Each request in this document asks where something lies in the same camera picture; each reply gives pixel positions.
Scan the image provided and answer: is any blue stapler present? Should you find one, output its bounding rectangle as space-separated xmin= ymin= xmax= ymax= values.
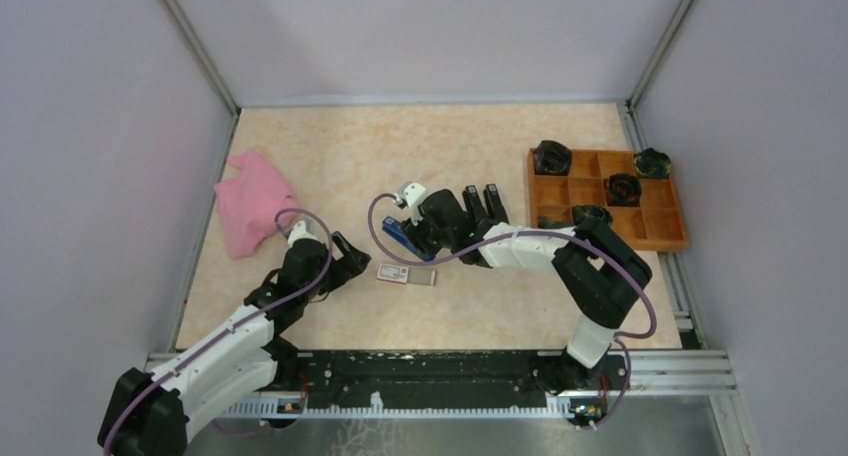
xmin=381 ymin=216 xmax=435 ymax=262

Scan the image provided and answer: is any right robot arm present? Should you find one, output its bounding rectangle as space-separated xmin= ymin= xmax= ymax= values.
xmin=394 ymin=182 xmax=653 ymax=388

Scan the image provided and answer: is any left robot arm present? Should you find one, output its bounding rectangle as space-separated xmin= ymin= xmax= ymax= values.
xmin=97 ymin=232 xmax=371 ymax=455

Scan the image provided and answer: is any pink cloth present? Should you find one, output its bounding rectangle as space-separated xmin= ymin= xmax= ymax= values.
xmin=214 ymin=150 xmax=299 ymax=260

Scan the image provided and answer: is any dark rolled fabric top-left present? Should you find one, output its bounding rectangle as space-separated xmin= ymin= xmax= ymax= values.
xmin=532 ymin=140 xmax=573 ymax=176

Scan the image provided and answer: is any dark rolled fabric lower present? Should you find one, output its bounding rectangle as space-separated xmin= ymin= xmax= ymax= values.
xmin=537 ymin=205 xmax=614 ymax=229

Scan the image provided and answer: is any dark rolled fabric centre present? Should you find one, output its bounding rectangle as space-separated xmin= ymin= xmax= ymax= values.
xmin=605 ymin=173 xmax=643 ymax=207

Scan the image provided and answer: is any orange wooden compartment tray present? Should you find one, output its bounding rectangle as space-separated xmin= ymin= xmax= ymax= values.
xmin=526 ymin=149 xmax=689 ymax=253

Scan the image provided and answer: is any dark rolled fabric top-right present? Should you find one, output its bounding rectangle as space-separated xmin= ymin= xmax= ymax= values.
xmin=633 ymin=147 xmax=671 ymax=180

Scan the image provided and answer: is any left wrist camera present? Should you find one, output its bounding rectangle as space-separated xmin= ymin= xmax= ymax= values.
xmin=286 ymin=220 xmax=319 ymax=246

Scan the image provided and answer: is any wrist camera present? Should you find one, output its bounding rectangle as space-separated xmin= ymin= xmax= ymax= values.
xmin=395 ymin=181 xmax=428 ymax=225
xmin=286 ymin=220 xmax=319 ymax=246

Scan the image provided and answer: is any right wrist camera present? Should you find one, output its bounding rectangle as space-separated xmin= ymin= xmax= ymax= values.
xmin=395 ymin=181 xmax=428 ymax=225

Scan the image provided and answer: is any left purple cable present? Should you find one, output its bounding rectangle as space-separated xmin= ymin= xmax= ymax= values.
xmin=102 ymin=207 xmax=335 ymax=456

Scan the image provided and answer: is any purple cable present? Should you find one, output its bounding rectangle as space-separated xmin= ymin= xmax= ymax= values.
xmin=366 ymin=193 xmax=660 ymax=432
xmin=102 ymin=207 xmax=335 ymax=456

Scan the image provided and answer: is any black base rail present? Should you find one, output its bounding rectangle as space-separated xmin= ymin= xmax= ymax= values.
xmin=268 ymin=350 xmax=625 ymax=410

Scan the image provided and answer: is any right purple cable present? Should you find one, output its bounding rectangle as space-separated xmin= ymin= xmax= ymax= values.
xmin=366 ymin=193 xmax=660 ymax=432

